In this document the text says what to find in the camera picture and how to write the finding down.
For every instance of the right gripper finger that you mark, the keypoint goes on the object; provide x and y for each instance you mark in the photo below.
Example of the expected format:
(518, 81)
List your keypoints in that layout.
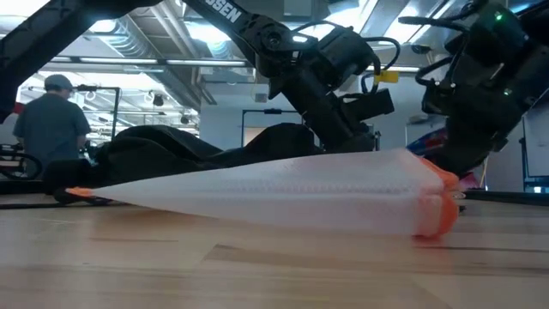
(465, 146)

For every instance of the white mesh pouch orange trim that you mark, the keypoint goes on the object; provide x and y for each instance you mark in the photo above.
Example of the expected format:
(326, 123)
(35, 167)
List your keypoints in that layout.
(279, 193)

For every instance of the black backpack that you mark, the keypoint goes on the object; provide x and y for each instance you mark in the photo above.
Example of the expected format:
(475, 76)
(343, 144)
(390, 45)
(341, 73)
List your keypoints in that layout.
(171, 150)

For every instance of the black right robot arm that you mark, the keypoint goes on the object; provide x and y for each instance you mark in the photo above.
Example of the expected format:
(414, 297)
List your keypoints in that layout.
(493, 34)

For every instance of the ceiling light strip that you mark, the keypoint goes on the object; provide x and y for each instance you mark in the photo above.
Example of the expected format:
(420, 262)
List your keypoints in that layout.
(120, 61)

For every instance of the person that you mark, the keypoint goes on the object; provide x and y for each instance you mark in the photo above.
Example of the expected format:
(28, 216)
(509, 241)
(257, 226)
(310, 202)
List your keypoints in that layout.
(51, 124)

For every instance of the red sign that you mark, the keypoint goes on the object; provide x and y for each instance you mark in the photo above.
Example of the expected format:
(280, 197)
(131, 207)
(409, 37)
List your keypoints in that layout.
(18, 108)

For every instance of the black monitor frame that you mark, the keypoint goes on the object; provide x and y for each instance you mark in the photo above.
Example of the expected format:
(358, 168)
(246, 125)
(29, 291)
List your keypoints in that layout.
(273, 111)

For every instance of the black metal table frame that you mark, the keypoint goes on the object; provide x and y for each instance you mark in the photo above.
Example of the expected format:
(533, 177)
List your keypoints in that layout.
(506, 196)

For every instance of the silver ceiling duct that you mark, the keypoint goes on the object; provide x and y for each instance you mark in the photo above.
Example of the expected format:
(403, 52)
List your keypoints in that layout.
(163, 73)

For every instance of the black frame rig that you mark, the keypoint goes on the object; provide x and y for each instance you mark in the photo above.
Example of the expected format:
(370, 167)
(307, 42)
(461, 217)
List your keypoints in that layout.
(96, 88)

